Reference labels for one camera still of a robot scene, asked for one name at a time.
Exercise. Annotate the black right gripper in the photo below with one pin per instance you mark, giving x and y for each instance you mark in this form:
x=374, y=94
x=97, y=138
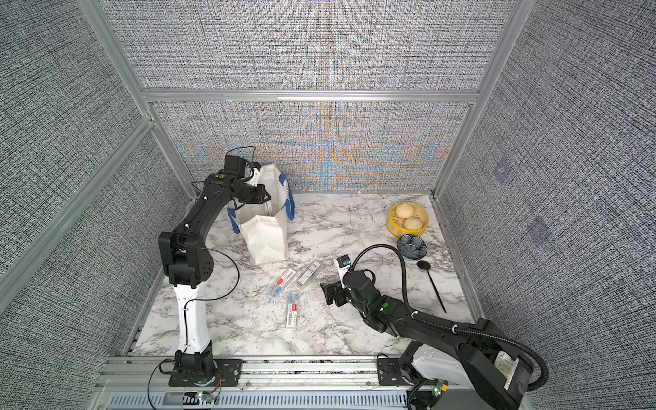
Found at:
x=329, y=290

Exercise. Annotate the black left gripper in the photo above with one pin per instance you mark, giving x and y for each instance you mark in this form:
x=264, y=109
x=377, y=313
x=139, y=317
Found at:
x=261, y=196

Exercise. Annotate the compass case red label front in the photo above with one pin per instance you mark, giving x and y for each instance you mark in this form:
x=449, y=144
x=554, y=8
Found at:
x=291, y=319

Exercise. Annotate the compass case red label blue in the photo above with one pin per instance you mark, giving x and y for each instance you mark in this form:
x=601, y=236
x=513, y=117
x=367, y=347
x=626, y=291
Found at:
x=277, y=288

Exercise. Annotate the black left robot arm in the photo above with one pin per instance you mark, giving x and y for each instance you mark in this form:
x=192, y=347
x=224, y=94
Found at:
x=188, y=263

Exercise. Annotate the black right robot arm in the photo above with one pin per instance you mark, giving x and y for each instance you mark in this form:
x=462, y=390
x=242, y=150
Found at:
x=498, y=368

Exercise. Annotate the dark blue patterned bowl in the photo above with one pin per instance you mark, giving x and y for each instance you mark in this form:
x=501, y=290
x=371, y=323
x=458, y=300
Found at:
x=412, y=247

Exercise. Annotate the black spoon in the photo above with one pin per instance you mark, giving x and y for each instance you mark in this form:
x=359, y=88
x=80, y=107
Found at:
x=426, y=266

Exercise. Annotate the yellow rimmed wooden steamer basket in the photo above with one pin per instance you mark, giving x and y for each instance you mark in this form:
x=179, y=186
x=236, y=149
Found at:
x=395, y=224

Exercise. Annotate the cream steamed bun near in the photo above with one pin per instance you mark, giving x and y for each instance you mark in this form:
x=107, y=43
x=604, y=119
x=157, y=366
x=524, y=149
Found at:
x=413, y=223

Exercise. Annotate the cream steamed bun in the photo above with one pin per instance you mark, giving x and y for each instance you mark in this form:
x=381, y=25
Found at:
x=413, y=223
x=404, y=210

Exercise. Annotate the cream steamed bun far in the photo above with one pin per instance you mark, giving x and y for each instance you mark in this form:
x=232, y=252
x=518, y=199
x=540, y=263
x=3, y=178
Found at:
x=404, y=210

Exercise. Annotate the white canvas bag blue handles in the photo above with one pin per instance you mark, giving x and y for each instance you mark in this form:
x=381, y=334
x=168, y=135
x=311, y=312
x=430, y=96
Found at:
x=264, y=226

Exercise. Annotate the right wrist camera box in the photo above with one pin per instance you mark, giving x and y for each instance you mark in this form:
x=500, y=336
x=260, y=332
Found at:
x=342, y=264

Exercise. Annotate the aluminium front rail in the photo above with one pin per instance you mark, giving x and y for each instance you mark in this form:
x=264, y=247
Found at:
x=272, y=382

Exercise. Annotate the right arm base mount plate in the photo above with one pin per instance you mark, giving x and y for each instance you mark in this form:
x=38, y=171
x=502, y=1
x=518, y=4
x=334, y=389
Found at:
x=391, y=372

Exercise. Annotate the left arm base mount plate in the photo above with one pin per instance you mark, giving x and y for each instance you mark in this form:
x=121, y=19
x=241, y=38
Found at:
x=224, y=372

